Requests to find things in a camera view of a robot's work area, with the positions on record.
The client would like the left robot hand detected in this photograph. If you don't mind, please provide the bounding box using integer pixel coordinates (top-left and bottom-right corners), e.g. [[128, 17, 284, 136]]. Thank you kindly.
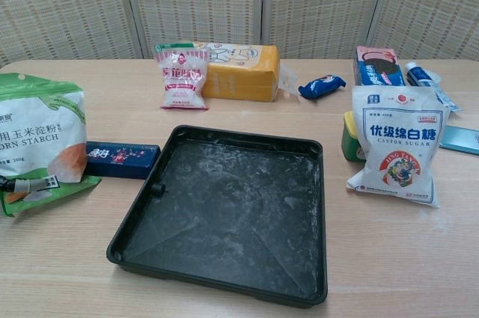
[[0, 177, 53, 195]]

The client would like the green corn starch bag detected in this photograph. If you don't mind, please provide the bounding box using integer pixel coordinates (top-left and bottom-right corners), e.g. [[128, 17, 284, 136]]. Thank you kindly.
[[0, 73, 103, 218]]

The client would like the pink snack packet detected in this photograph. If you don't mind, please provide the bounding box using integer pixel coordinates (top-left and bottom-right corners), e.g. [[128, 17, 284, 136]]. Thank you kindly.
[[155, 43, 210, 111]]

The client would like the black square plastic tray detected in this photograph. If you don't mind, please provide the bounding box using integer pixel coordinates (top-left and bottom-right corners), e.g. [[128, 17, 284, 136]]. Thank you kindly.
[[106, 125, 329, 310]]

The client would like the white castor sugar bag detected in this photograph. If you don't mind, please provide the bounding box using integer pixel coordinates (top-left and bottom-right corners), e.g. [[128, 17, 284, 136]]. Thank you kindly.
[[346, 85, 450, 210]]

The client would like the dark blue rectangular box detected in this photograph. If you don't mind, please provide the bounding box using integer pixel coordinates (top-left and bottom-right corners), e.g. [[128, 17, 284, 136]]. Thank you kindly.
[[85, 141, 162, 180]]

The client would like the woven folding screen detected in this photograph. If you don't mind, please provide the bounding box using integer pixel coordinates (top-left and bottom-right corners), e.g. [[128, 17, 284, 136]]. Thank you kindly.
[[0, 0, 479, 69]]

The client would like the yellow tissue pack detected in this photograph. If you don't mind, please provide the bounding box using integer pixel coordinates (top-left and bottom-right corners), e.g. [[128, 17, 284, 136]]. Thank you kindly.
[[192, 41, 299, 104]]

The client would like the small blue cookie pack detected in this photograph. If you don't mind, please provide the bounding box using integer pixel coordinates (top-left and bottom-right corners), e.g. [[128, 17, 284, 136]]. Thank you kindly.
[[298, 73, 347, 100]]

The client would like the green container yellow lid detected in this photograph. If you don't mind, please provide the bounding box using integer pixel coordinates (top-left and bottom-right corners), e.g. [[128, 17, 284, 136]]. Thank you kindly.
[[341, 111, 367, 162]]

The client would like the pink blue cookie box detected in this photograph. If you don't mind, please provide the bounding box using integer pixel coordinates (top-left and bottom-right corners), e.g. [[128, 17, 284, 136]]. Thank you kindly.
[[354, 46, 408, 88]]

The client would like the white blue toothpaste tube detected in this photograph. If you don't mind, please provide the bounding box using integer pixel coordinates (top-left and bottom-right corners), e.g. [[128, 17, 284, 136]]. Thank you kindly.
[[405, 62, 463, 113]]

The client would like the light blue smartphone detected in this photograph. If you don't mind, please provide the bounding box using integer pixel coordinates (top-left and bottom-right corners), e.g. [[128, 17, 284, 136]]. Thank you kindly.
[[438, 124, 479, 156]]

